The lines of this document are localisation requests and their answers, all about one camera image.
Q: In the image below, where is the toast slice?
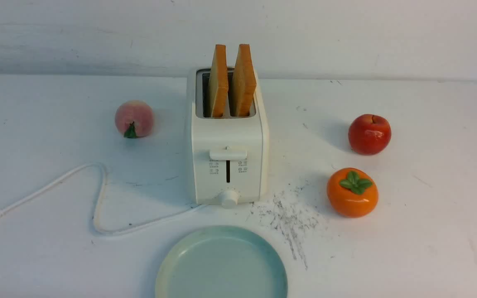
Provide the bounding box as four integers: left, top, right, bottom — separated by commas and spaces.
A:
208, 45, 229, 118
231, 44, 257, 117

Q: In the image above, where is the white two-slot toaster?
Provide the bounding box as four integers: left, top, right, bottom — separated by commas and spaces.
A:
184, 68, 270, 208

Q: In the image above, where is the pink peach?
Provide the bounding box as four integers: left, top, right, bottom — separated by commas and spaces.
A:
114, 100, 154, 138

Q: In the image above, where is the light green plate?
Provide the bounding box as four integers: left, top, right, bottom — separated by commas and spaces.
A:
154, 225, 288, 298

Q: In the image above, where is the orange persimmon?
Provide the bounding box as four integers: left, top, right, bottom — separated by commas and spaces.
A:
326, 168, 379, 218

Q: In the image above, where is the red apple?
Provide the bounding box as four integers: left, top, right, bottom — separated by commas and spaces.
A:
348, 114, 392, 155

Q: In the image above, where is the white power cord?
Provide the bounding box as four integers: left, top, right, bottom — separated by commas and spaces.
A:
0, 163, 206, 237

